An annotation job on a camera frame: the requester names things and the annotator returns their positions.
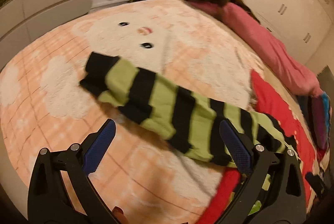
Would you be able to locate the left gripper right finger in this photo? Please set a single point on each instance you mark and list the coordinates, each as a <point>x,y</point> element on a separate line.
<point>273,191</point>

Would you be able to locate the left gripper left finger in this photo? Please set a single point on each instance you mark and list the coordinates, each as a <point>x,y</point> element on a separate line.
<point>48,200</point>

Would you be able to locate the green black striped frog sweater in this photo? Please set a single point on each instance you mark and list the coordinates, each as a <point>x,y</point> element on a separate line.
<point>167,109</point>

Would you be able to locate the operator thumb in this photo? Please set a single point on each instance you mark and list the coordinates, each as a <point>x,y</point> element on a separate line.
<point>119,214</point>

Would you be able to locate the striped colourful pillow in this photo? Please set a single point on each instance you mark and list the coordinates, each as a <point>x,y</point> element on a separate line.
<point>317,114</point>

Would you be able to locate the red floral blanket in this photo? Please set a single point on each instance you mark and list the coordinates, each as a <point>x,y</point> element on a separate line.
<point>268,101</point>

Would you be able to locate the peach bear blanket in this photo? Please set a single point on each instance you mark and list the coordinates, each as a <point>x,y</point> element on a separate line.
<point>54,92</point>

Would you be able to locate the pink quilt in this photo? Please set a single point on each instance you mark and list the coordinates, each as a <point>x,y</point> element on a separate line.
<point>296,77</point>

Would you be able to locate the grey low bench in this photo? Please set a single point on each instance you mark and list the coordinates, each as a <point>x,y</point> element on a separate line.
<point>23,21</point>

